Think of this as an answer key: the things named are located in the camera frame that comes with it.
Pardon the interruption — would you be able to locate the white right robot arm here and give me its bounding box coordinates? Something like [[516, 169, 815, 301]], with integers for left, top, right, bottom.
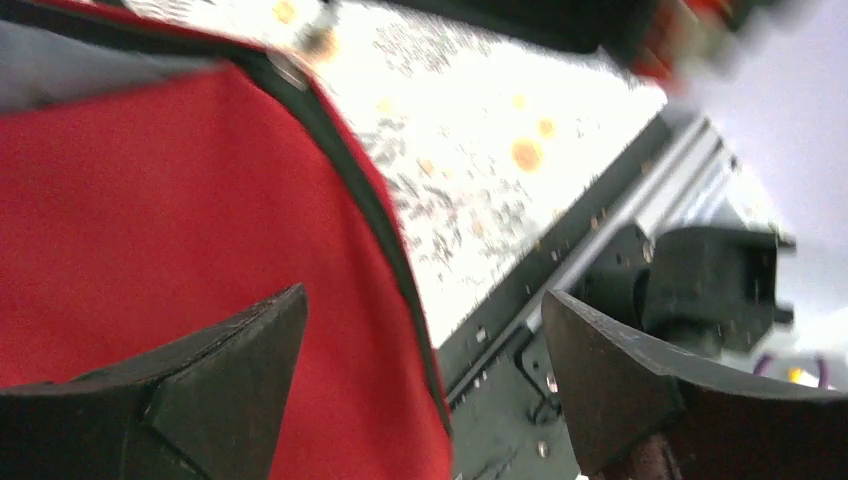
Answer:
[[449, 116, 847, 479]]

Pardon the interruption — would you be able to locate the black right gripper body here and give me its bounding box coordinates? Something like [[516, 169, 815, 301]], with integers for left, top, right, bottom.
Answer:
[[405, 0, 782, 80]]

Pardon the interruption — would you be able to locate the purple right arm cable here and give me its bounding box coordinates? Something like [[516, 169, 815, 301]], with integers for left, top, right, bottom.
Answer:
[[751, 354, 833, 392]]

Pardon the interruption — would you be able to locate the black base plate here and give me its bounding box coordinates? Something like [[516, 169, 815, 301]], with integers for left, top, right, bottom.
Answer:
[[439, 116, 673, 479]]

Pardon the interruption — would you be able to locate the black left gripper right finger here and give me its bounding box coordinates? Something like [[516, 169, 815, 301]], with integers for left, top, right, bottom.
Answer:
[[542, 291, 847, 479]]

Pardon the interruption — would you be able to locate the red backpack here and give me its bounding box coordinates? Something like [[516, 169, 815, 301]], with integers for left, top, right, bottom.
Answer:
[[1, 1, 453, 479]]

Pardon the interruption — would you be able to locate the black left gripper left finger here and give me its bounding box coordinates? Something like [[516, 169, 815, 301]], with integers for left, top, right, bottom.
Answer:
[[1, 285, 308, 480]]

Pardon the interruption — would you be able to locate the floral table mat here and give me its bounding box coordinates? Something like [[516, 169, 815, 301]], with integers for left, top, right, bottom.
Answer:
[[125, 0, 667, 346]]

